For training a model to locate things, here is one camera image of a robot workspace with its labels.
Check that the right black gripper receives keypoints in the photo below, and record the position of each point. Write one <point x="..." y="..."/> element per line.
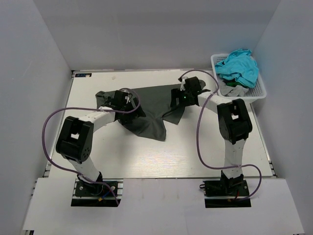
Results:
<point x="175" y="98"/>

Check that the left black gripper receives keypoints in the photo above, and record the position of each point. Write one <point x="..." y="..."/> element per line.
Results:
<point x="136" y="112"/>

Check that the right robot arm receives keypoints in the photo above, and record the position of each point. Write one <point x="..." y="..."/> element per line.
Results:
<point x="234" y="126"/>

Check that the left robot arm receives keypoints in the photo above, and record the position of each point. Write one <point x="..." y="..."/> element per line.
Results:
<point x="75" y="139"/>

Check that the green garment in basket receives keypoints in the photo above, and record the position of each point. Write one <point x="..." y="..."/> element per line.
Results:
<point x="232" y="83"/>

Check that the dark label sticker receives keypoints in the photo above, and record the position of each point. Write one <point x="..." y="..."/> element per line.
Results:
<point x="83" y="75"/>

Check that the white grey garment in basket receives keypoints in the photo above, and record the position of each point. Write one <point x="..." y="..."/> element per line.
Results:
<point x="230" y="91"/>

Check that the turquoise t shirt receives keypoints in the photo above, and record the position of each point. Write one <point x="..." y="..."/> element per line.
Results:
<point x="239" y="66"/>

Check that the white plastic basket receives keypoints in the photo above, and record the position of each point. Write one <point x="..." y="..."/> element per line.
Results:
<point x="258" y="92"/>

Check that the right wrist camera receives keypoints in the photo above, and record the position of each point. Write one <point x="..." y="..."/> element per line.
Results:
<point x="191" y="85"/>

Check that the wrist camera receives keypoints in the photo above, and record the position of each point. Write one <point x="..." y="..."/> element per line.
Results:
<point x="119" y="96"/>
<point x="191" y="85"/>

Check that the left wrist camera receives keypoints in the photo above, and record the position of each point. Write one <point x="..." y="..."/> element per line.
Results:
<point x="119" y="96"/>

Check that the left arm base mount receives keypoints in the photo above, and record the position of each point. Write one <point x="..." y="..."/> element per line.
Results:
<point x="98" y="196"/>

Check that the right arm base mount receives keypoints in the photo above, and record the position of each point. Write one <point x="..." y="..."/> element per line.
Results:
<point x="215" y="196"/>

